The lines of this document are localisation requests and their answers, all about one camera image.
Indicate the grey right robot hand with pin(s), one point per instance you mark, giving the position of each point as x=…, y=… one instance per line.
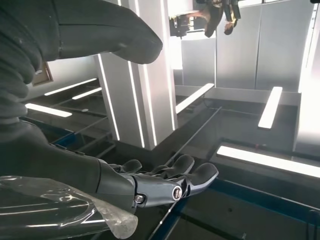
x=75, y=23

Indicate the glossy translucent plastic sheet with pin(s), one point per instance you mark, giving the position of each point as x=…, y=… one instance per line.
x=50, y=215

